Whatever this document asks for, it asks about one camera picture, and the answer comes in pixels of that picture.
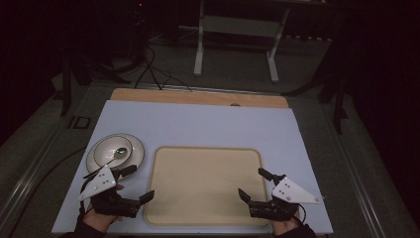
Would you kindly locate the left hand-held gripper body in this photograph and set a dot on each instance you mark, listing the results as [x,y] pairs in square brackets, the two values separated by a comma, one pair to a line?
[100,181]

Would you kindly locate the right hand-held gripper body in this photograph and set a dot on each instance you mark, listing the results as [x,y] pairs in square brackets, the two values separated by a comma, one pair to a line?
[290,193]

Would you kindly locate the person's right hand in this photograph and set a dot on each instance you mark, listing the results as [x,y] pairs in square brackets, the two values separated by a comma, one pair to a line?
[285,226]

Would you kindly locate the person's left hand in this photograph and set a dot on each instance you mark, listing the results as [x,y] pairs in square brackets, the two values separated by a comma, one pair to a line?
[97,222]

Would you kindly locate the white plate with dark rim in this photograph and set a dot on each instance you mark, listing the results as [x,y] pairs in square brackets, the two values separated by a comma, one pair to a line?
[138,153]

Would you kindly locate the metal spoon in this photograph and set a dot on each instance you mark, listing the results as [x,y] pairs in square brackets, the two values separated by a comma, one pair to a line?
[121,152]

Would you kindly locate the white shallow bowl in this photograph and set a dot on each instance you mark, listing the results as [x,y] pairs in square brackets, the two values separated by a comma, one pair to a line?
[105,152]

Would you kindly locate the beige placemat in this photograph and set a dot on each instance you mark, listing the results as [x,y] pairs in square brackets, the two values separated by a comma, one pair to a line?
[204,185]

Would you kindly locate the pale blue board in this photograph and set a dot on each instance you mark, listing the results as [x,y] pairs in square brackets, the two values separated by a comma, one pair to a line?
[204,125]

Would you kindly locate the black metal stand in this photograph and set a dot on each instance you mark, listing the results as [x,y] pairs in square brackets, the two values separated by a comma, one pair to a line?
[339,105]
[66,89]

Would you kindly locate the white metal stand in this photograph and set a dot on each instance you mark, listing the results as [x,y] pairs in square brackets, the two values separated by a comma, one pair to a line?
[237,26]

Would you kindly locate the black rectangular floor frame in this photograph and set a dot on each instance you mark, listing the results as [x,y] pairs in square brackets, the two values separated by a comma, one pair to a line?
[80,122]

